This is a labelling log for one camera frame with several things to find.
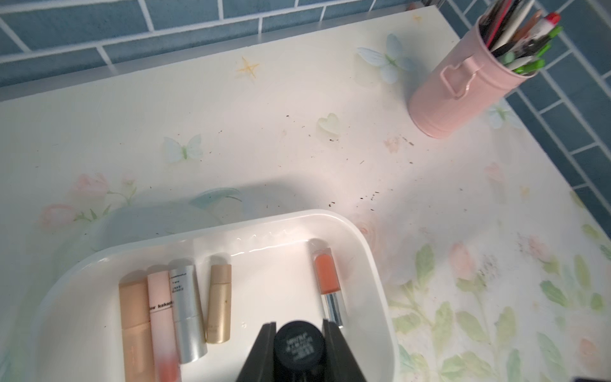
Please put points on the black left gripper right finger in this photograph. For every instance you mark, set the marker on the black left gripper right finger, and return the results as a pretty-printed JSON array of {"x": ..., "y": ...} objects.
[{"x": 340, "y": 364}]

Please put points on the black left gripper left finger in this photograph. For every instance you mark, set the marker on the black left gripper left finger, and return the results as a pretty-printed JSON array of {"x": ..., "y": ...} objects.
[{"x": 260, "y": 363}]

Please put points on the black round lipstick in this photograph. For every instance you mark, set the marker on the black round lipstick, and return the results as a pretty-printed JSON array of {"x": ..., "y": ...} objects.
[{"x": 300, "y": 353}]

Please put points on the gold lipstick tube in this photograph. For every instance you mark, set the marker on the gold lipstick tube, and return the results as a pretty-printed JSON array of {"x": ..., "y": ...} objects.
[{"x": 219, "y": 311}]

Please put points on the silver lipstick tube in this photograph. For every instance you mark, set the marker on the silver lipstick tube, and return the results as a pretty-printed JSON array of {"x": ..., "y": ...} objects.
[{"x": 187, "y": 314}]

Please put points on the red lip gloss tube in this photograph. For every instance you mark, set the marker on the red lip gloss tube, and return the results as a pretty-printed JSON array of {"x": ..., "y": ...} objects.
[{"x": 329, "y": 287}]

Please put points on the pink lip gloss tube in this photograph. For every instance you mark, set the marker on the pink lip gloss tube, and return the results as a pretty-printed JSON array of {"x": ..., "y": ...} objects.
[{"x": 166, "y": 359}]

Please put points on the beige lip gloss tube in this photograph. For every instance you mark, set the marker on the beige lip gloss tube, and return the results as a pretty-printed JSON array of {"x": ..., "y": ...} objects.
[{"x": 136, "y": 331}]

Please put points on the white storage box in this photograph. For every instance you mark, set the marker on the white storage box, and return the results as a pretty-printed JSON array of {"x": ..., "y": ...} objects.
[{"x": 77, "y": 332}]

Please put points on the pink metal pen bucket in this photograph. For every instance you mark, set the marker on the pink metal pen bucket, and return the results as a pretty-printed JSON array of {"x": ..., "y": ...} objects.
[{"x": 468, "y": 81}]

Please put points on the green highlighter pen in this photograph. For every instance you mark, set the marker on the green highlighter pen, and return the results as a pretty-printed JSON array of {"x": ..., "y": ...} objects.
[{"x": 530, "y": 67}]

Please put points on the red pencil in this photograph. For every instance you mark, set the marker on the red pencil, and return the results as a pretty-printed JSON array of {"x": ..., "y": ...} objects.
[{"x": 494, "y": 20}]

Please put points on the white pen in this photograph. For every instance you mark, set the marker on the white pen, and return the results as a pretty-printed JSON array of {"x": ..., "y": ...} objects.
[{"x": 510, "y": 24}]

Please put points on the white red-capped marker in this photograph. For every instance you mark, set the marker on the white red-capped marker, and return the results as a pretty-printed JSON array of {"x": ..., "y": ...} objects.
[{"x": 543, "y": 27}]

